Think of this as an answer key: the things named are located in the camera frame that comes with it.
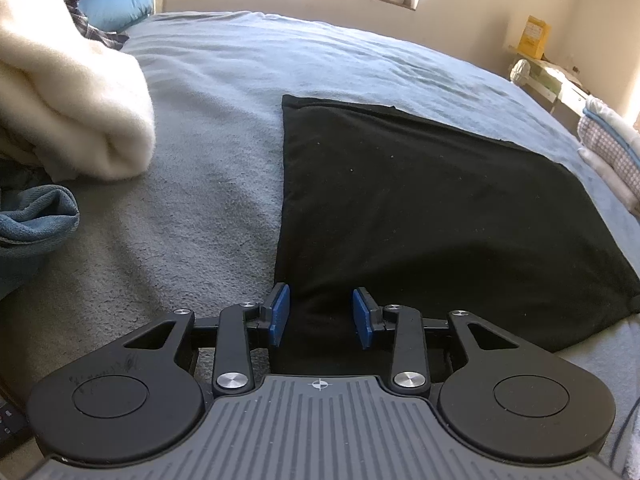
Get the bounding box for white bedpost finial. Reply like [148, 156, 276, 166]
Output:
[508, 59, 532, 86]

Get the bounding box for blue-grey garment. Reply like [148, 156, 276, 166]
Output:
[0, 184, 81, 302]

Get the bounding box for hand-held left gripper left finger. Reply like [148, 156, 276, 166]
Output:
[124, 282, 292, 396]

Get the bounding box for folded light blue garment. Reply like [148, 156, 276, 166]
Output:
[584, 109, 640, 145]

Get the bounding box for stack of folded clothes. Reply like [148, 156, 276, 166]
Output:
[577, 115, 640, 211]

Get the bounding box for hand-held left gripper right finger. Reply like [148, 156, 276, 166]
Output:
[351, 286, 521, 396]

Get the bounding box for yellow box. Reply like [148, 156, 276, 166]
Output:
[517, 15, 552, 60]

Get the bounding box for blue pillow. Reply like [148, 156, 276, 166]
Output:
[77, 0, 155, 32]

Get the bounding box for plaid shirt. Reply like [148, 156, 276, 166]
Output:
[0, 0, 130, 52]

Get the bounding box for dark device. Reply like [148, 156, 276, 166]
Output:
[0, 394, 32, 452]

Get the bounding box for folded cream garment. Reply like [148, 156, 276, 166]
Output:
[577, 147, 640, 222]

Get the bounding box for cream fleece cloth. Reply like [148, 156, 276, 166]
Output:
[0, 0, 156, 184]

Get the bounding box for black printed t-shirt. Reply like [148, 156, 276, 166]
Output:
[274, 94, 640, 376]

